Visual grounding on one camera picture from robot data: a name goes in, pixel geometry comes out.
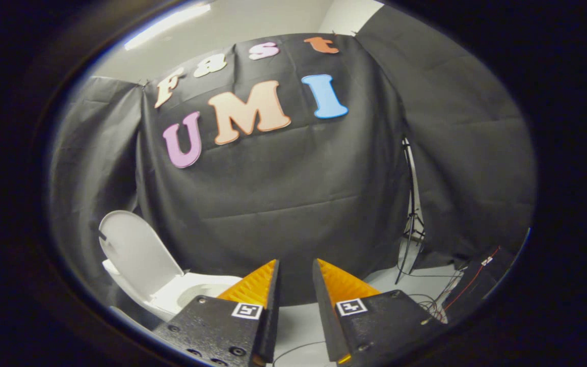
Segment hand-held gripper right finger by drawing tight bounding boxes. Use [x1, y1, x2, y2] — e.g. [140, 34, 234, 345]
[312, 258, 447, 365]

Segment white toilet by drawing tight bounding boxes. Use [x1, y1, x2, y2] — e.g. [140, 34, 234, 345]
[102, 259, 244, 323]

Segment black backdrop cloth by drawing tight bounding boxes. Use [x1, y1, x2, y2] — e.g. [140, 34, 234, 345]
[49, 5, 537, 307]

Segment black equipment case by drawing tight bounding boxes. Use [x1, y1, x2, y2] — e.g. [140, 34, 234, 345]
[445, 247, 517, 323]

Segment black tripod stand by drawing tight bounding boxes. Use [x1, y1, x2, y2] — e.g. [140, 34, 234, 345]
[394, 135, 427, 284]

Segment thin red cable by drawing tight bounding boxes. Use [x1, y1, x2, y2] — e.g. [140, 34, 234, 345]
[443, 247, 501, 312]

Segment white toilet lid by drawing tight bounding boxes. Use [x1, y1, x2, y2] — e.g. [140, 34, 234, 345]
[98, 210, 185, 307]

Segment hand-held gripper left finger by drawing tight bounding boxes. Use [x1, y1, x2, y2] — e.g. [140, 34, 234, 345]
[153, 259, 282, 367]

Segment tangled floor cables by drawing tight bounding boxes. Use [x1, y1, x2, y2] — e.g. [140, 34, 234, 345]
[408, 270, 463, 323]

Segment thin black floor cable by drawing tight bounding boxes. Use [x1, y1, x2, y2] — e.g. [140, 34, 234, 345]
[272, 340, 328, 367]

